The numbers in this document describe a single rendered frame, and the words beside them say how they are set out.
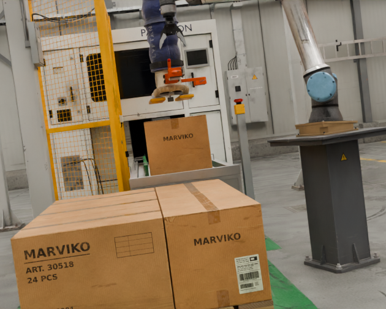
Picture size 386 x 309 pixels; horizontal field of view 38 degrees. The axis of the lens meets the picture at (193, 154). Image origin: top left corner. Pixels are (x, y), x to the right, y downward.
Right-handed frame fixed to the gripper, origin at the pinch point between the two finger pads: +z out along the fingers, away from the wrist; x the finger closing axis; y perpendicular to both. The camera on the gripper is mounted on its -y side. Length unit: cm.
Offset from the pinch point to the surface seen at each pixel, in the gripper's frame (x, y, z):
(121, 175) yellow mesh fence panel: 43, 94, 77
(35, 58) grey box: 92, 85, -15
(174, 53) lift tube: -4.6, 49.7, -3.6
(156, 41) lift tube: 7, 49, -12
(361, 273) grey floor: -81, -44, 135
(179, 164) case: 3, 27, 69
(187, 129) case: -5, 27, 48
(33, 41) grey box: 93, 85, -27
